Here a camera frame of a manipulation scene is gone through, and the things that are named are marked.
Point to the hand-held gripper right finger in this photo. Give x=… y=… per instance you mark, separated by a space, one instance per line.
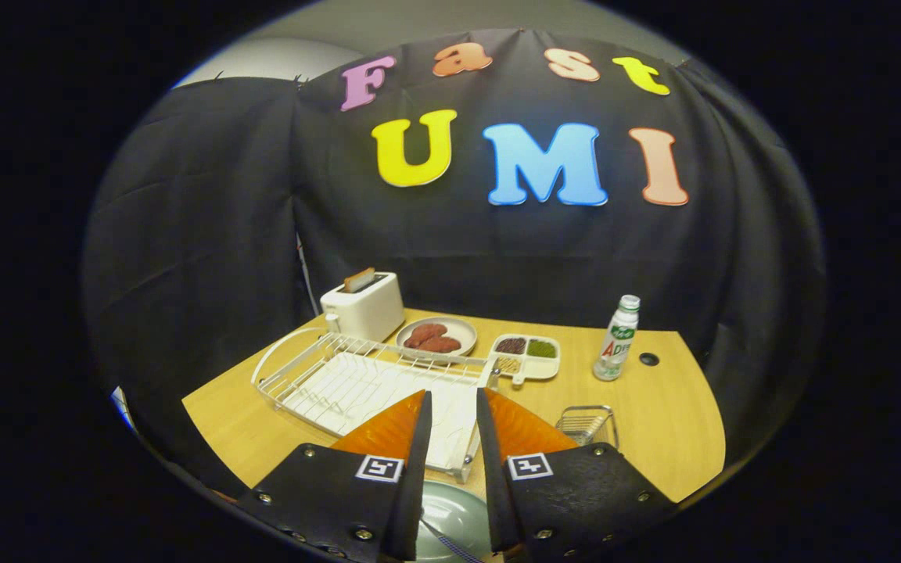
x=495 y=485

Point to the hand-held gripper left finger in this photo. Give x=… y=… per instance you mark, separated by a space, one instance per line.
x=413 y=485

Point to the pale green plate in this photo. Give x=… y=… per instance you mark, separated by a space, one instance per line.
x=454 y=512

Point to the pile of yellow beans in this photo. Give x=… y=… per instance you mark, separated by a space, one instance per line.
x=507 y=364

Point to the cream divided snack tray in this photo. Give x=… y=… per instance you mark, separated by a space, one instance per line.
x=540 y=367

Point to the pile of dark red beans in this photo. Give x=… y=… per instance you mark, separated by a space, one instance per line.
x=511 y=346

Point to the red sausage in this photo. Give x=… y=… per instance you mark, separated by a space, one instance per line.
x=443 y=345
x=425 y=334

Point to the pile of green beans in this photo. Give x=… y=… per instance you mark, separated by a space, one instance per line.
x=542 y=349

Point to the grey bowl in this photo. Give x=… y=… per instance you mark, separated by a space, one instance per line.
x=464 y=328

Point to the white toaster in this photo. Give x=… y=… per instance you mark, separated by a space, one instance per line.
x=368 y=313

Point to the white green labelled drink bottle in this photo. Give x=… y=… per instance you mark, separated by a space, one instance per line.
x=616 y=348

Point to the brown toast slice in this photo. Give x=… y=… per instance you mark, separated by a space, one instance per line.
x=359 y=279

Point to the black backdrop cloth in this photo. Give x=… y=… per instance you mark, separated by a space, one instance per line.
x=224 y=234

